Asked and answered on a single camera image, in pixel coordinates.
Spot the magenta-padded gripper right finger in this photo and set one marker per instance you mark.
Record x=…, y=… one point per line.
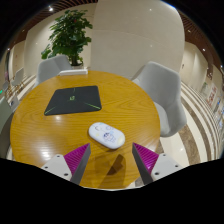
x=165, y=165

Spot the grey shell chair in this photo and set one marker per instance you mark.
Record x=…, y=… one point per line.
x=50, y=68
x=163, y=90

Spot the white chair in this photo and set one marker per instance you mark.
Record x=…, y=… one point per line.
x=18, y=76

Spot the black square mouse pad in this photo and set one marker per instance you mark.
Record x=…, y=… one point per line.
x=73, y=100

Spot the green potted plant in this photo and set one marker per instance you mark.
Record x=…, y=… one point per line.
x=68, y=33

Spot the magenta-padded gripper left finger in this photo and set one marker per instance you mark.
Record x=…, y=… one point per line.
x=56, y=165

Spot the white printed computer mouse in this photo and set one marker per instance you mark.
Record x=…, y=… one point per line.
x=106, y=135

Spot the white power strip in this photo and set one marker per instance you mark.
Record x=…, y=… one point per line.
x=73, y=71

